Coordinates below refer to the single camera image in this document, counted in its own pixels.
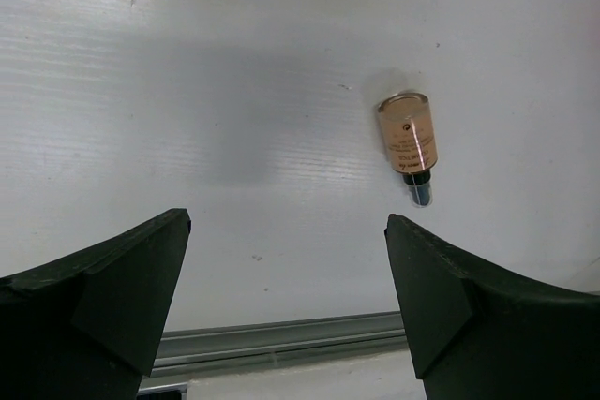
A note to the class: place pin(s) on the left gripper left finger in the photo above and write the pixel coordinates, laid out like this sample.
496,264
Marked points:
88,325

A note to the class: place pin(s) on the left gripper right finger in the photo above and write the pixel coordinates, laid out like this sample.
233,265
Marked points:
478,331

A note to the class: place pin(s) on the aluminium front rail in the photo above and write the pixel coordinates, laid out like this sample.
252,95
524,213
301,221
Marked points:
275,345

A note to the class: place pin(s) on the beige foundation bottle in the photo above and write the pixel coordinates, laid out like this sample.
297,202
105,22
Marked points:
408,137

